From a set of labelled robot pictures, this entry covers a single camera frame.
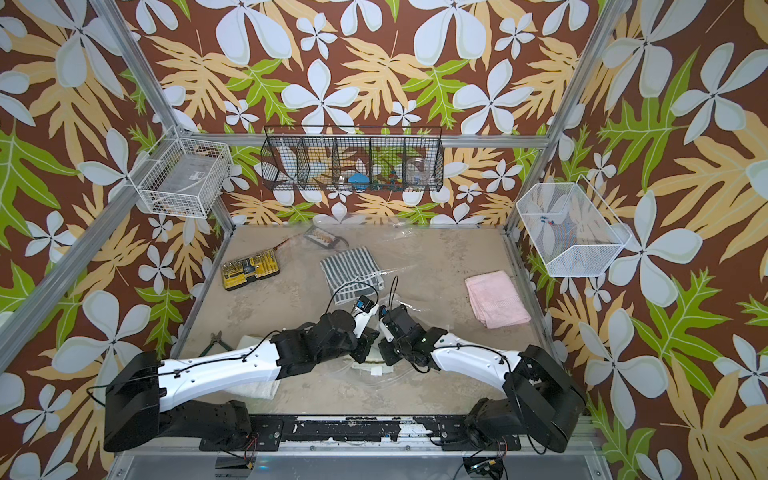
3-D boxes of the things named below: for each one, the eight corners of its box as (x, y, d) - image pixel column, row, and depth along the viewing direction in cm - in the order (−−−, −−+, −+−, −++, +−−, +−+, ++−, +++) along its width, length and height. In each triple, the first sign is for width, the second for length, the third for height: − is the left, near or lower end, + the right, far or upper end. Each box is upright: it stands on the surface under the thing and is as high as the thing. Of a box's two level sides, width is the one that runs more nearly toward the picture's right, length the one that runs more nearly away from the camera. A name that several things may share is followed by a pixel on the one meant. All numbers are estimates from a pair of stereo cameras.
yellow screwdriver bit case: (227, 290, 103) (222, 284, 100) (225, 270, 109) (220, 263, 106) (281, 273, 108) (278, 267, 105) (276, 255, 113) (273, 248, 110)
